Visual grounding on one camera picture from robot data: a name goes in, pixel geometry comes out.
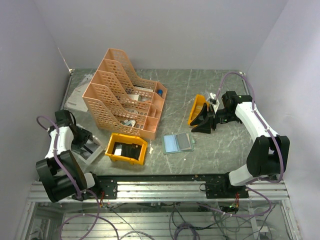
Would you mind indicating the aluminium rail frame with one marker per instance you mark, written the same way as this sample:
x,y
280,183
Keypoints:
x,y
185,207

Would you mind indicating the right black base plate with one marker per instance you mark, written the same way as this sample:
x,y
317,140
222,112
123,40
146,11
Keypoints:
x,y
223,191

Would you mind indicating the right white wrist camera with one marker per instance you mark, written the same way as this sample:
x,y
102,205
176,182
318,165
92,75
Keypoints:
x,y
213,101

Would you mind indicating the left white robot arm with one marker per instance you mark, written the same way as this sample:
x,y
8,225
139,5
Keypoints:
x,y
59,172

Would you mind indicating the black credit card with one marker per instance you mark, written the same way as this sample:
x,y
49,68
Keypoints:
x,y
183,141

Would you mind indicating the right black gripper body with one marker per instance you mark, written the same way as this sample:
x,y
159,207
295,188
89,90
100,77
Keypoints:
x,y
223,116

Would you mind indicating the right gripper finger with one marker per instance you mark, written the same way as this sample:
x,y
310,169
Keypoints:
x,y
202,117
203,128

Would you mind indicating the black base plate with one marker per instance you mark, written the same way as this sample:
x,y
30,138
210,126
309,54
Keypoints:
x,y
223,191
104,187

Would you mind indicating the white paper sheet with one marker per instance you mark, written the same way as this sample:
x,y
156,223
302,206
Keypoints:
x,y
75,100

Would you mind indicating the silver clip in organizer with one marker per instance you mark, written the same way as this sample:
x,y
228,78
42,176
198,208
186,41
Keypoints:
x,y
129,123

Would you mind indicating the yellow bin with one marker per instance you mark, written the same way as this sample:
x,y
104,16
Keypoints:
x,y
126,148
196,107

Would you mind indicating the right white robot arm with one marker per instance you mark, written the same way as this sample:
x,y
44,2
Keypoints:
x,y
268,157

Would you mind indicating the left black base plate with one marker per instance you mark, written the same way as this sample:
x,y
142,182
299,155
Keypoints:
x,y
104,187

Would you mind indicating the white bin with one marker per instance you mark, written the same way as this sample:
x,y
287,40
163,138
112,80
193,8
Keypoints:
x,y
91,150

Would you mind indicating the pink file organizer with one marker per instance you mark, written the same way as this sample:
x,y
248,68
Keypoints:
x,y
116,93

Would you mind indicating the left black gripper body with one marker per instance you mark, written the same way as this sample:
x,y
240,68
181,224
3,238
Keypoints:
x,y
80,138

